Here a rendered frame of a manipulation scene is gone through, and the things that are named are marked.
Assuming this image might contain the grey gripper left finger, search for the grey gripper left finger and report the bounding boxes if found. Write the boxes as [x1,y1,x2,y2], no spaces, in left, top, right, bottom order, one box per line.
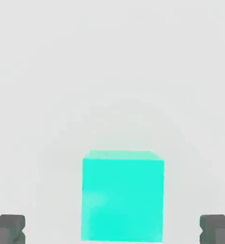
[0,214,26,244]

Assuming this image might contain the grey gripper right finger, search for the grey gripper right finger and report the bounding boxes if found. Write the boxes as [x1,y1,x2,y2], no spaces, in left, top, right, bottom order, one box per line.
[199,214,225,244]

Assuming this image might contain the small turquoise cube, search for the small turquoise cube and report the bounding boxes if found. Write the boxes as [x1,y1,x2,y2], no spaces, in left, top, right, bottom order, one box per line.
[81,150,165,243]

